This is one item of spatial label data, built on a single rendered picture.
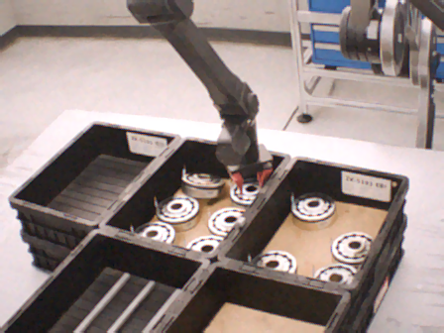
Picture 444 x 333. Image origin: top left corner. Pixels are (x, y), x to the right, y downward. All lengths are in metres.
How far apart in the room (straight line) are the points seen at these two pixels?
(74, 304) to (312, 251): 0.54
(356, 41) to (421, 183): 0.47
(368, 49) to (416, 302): 0.63
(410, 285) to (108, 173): 0.86
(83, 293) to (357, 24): 0.92
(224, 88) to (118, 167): 0.57
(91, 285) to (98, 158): 0.54
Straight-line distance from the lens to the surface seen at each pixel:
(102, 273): 1.67
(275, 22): 4.55
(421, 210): 1.96
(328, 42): 3.52
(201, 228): 1.74
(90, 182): 1.98
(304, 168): 1.76
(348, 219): 1.72
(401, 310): 1.67
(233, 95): 1.56
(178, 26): 1.37
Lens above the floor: 1.89
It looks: 33 degrees down
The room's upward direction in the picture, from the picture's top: 8 degrees counter-clockwise
